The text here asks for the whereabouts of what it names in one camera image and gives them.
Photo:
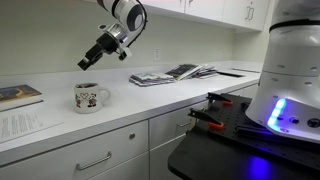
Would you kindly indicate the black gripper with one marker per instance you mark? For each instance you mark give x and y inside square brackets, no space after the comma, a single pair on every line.
[106,44]

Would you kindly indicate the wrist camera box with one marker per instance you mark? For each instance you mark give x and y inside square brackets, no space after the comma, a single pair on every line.
[124,54]

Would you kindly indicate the printed paper sheet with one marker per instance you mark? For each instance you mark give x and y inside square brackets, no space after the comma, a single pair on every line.
[25,125]

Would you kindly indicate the colourful magazine stack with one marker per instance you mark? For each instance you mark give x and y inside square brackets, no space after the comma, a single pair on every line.
[151,79]

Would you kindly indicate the black clamp with orange grip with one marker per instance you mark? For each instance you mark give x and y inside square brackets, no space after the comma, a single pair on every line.
[205,118]
[218,99]

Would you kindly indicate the round silver drawer lock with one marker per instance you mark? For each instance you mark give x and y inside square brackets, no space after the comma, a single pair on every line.
[132,136]

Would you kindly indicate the white wall outlet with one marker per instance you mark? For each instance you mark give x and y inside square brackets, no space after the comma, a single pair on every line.
[157,53]

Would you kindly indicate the black perforated robot table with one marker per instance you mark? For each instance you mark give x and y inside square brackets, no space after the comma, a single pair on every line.
[226,150]

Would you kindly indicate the fanned magazine pile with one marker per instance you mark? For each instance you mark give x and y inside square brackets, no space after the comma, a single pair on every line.
[206,72]

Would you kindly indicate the blue and gold hardcover book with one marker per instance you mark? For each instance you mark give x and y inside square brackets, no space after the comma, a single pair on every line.
[18,95]

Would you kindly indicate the white mug with cartoon print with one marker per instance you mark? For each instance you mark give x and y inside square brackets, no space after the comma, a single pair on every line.
[87,99]

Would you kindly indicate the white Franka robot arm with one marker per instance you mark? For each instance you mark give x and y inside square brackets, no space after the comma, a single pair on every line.
[293,66]

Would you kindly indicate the dark cover booklet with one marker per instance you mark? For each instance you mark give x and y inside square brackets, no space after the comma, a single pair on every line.
[183,71]

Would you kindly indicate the white base cabinet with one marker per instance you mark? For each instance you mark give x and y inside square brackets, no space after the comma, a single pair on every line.
[100,146]

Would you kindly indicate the white wall cabinets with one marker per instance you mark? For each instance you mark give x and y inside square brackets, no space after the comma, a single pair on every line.
[213,11]

